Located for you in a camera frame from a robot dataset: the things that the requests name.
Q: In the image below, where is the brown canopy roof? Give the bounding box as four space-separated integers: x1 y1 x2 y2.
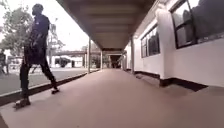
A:
54 0 158 53

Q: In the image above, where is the white building with dark windows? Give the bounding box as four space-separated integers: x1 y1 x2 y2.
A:
121 0 224 93

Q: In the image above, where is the grey open ground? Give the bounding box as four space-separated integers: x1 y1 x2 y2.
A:
0 67 90 96

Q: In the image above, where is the grey canopy post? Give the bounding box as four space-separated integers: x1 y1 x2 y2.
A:
86 37 92 75
130 34 136 75

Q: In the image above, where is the flat-roofed open shelter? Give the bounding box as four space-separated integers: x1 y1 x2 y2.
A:
49 49 101 69

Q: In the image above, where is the leafy green tree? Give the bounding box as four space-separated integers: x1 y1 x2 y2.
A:
0 6 35 58

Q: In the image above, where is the dark kerb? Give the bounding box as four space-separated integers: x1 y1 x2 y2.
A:
0 68 101 108

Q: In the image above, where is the grey concrete strip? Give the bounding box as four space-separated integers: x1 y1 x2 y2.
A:
133 70 208 99

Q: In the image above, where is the person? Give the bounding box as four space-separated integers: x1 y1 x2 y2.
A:
13 3 61 110

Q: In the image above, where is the brown concrete walkway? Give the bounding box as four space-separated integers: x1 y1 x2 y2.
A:
0 68 224 128

